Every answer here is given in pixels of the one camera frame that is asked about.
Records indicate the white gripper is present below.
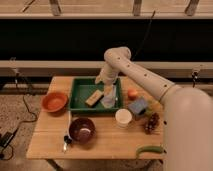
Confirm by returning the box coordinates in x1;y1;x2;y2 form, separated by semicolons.
95;64;119;95

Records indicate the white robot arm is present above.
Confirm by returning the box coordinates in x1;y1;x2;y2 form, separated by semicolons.
97;47;213;171

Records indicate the light blue cloth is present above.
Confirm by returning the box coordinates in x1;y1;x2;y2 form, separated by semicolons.
101;85;116;108

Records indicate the orange fruit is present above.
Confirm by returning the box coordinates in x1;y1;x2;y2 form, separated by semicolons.
127;89;138;100

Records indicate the green plastic tray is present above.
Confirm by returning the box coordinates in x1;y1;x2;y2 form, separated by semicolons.
69;77;123;114

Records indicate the white cup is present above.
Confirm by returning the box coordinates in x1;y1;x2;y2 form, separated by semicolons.
115;109;132;128

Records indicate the blue sponge block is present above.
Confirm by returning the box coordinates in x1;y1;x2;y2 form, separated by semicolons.
128;98;148;115

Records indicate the yellow toy item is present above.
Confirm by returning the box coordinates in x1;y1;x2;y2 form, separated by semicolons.
145;100;156;116

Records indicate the dark red bowl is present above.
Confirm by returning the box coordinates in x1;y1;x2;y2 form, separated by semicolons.
69;118;95;144

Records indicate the wooden table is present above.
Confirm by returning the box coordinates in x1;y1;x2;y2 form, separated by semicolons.
26;77;163;160

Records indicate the orange bowl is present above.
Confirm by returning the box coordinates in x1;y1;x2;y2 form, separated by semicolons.
41;92;68;113

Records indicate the brown grape bunch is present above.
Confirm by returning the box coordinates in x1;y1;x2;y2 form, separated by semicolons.
143;113;160;134

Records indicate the black hanging cable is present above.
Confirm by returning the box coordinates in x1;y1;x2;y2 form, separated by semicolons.
131;10;157;63

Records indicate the white handled spoon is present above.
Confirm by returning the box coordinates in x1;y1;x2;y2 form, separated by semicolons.
63;111;72;153

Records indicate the black floor cable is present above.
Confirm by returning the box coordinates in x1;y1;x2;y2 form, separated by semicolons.
0;73;39;161

